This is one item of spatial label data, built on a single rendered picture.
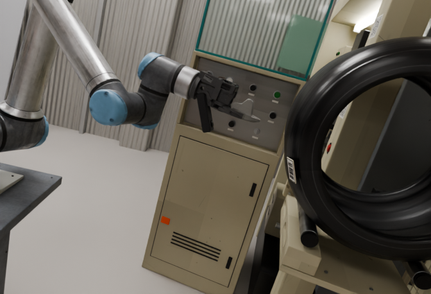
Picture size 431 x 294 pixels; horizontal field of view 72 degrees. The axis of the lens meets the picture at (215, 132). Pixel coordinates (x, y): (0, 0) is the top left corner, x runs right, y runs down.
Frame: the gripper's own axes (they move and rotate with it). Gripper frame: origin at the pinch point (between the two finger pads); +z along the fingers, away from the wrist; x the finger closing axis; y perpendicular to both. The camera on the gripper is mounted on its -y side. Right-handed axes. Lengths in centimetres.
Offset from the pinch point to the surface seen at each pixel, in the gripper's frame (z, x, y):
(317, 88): 10.5, -8.6, 15.0
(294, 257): 24.4, -11.7, -26.5
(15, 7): -264, 175, -27
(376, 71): 19.8, -11.5, 23.3
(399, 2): 25, 25, 48
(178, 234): -13, 57, -86
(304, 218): 23.8, -4.0, -18.6
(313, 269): 29.9, -11.7, -27.0
